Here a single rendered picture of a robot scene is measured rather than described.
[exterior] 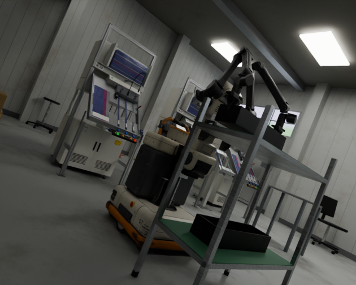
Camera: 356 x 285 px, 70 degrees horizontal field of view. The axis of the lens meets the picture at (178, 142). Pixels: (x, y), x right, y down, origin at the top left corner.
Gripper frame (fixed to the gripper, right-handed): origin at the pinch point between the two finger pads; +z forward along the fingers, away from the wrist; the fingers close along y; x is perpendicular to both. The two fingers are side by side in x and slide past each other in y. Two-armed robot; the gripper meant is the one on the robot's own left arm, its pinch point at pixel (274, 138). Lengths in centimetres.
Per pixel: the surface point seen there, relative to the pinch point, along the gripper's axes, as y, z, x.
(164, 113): 71, -18, 259
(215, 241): -74, 66, -38
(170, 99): 71, -45, 258
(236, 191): -74, 42, -39
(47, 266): -120, 109, 14
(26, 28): -139, -95, 563
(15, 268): -134, 109, 11
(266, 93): 523, -258, 421
